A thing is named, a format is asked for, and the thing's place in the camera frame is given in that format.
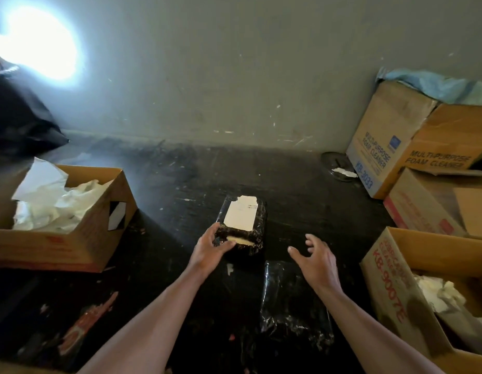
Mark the person's left hand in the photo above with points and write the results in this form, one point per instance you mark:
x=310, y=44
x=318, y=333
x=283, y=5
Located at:
x=208, y=253

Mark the person's right hand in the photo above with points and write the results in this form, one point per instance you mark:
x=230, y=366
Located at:
x=321, y=268

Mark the lubrication cleaner box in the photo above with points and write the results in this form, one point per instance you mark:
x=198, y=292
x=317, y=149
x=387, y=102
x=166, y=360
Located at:
x=393, y=292

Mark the labels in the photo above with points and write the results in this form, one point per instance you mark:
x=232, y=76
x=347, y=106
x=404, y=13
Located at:
x=439, y=292

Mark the person's right forearm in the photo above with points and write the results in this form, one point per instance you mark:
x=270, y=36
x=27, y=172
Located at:
x=373, y=338

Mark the person's left forearm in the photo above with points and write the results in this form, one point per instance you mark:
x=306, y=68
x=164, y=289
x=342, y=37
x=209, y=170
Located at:
x=147, y=331

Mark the red striped cardboard box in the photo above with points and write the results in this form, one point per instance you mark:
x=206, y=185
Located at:
x=416, y=206

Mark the cardboard box with diamond sticker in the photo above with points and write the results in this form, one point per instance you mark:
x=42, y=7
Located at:
x=89, y=245

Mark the tall blue print cardboard box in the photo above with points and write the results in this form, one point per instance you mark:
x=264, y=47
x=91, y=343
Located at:
x=381, y=128

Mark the blue cloth in box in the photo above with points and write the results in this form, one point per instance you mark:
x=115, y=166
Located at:
x=432, y=87

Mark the small white paper scrap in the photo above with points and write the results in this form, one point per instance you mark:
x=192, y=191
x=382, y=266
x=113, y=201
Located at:
x=230, y=269

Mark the torn white paper strip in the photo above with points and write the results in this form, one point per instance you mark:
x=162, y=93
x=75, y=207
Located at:
x=344, y=173

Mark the round metal lid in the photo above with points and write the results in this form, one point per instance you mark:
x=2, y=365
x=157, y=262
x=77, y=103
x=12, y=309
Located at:
x=330, y=161

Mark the crumpled white paper sheets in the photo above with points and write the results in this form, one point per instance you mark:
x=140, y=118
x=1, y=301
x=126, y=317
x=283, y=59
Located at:
x=50, y=202

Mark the black plastic bag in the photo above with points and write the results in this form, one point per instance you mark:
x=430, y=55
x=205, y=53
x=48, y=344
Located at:
x=19, y=120

